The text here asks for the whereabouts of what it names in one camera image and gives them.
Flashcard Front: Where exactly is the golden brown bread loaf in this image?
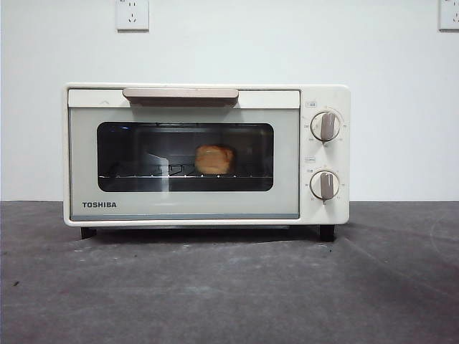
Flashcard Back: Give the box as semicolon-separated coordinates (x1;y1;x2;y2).
194;144;236;176

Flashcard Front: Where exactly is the glass oven door with handle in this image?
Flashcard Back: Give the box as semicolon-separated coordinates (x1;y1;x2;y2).
67;87;301;220

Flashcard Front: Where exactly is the cream oven knob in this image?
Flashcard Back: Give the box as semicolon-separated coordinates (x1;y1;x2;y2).
309;110;342;143
309;169;341;205

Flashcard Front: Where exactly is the cream white toaster oven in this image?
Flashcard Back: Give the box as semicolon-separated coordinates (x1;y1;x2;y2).
61;82;351;242

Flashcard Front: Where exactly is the metal wire oven rack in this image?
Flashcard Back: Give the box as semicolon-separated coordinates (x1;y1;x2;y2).
98;173;268;180

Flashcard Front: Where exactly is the white wall socket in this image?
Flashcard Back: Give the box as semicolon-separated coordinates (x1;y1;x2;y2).
438;0;459;32
115;0;150;32

